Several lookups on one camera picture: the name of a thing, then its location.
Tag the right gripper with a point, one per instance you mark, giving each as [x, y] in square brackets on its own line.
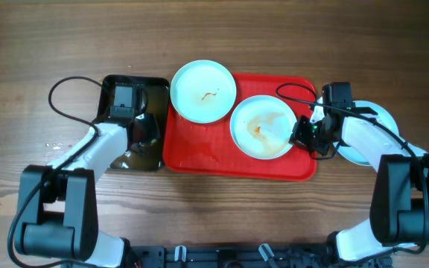
[299, 137]

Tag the light blue plate front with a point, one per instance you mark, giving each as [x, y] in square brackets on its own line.
[350, 153]

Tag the light blue plate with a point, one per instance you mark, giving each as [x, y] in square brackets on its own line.
[203, 91]
[350, 153]
[261, 126]

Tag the black rectangular water tray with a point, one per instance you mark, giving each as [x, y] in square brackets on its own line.
[158, 100]

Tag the red plastic tray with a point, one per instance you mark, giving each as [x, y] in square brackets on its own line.
[209, 148]

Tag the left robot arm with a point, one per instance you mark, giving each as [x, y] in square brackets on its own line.
[57, 214]

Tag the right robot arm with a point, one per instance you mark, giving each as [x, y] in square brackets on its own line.
[399, 213]

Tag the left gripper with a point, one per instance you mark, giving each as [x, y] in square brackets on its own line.
[154, 129]

